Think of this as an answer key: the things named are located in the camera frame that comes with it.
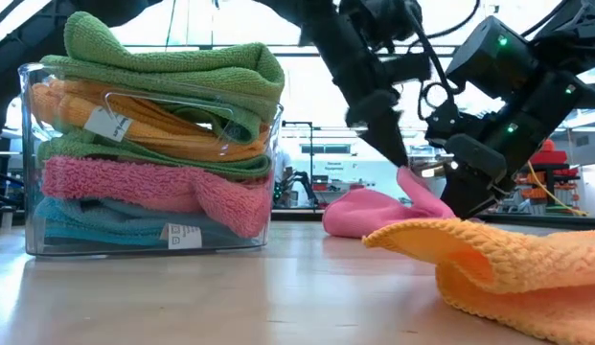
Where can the person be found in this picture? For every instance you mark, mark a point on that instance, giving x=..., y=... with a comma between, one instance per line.
x=281, y=165

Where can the overhead light bar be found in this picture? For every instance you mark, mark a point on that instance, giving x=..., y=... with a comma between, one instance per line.
x=302, y=50

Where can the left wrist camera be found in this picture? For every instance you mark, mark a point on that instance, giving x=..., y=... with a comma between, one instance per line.
x=407, y=67

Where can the green microfiber towel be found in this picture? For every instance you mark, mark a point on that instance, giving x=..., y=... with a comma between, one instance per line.
x=86, y=148
x=182, y=67

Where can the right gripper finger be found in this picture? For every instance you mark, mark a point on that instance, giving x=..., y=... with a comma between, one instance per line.
x=469, y=196

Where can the blue microfiber towel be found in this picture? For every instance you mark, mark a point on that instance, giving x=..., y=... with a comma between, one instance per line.
x=86, y=223

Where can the orange microfiber towel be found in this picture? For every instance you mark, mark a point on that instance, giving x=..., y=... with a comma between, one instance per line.
x=517, y=268
x=158, y=139

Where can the pink microfiber towel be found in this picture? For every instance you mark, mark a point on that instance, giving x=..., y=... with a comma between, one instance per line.
x=134, y=184
x=364, y=215

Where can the black background robot arm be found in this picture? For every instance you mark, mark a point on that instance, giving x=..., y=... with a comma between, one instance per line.
x=299, y=184

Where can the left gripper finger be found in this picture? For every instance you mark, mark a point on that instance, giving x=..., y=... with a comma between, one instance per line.
x=383, y=129

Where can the clear plastic bin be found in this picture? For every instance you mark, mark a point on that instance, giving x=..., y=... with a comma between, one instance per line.
x=31, y=235

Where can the black metal table frame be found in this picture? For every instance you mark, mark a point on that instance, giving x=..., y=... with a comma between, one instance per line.
x=541, y=220

